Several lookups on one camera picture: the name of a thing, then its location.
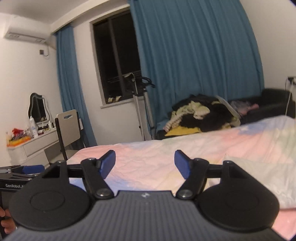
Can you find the black sofa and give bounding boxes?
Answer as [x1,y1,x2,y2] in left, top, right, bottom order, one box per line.
[229,88,295,125]

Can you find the white lotion bottle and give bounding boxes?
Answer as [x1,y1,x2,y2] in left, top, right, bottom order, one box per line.
[29,116,39,138]

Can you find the metal clothes rack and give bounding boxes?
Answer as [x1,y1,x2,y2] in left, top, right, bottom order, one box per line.
[123,72,156,141]

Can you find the pile of dark clothes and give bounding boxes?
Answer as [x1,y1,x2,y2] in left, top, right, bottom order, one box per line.
[163,94,241,137]

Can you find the beige chair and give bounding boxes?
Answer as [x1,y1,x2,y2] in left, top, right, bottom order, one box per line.
[49,109,85,164]

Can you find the light grey trousers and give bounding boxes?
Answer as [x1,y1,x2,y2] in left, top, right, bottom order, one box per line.
[209,155,295,209]

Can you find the pastel tie-dye bed sheet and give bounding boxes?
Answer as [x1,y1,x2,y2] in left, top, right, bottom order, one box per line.
[68,115,295,240]

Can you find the black framed vanity mirror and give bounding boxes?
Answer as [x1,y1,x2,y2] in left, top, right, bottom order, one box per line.
[28,93,52,123]

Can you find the white charging cable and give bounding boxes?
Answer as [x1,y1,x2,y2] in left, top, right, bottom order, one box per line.
[284,76,296,117]

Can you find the person's left hand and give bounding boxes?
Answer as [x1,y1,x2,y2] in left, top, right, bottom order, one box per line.
[0,207,16,235]

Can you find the blue curtain left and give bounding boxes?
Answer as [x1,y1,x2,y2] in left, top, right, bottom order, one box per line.
[55,25,97,147]

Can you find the dark window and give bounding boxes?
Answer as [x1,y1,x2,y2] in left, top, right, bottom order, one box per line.
[93,11,141,104]

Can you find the colourful snack packets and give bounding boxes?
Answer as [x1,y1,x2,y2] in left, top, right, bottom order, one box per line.
[6,128,31,147]

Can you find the white air conditioner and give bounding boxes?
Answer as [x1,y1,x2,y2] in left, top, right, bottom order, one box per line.
[4,15,51,44]

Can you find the blue curtain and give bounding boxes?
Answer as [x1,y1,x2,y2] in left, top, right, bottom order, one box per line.
[129,1,264,130]
[55,25,97,147]

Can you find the blue curtain right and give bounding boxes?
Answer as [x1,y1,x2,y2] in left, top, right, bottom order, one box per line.
[129,1,264,130]

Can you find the white dressing table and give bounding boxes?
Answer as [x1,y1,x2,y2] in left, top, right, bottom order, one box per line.
[7,128,63,167]

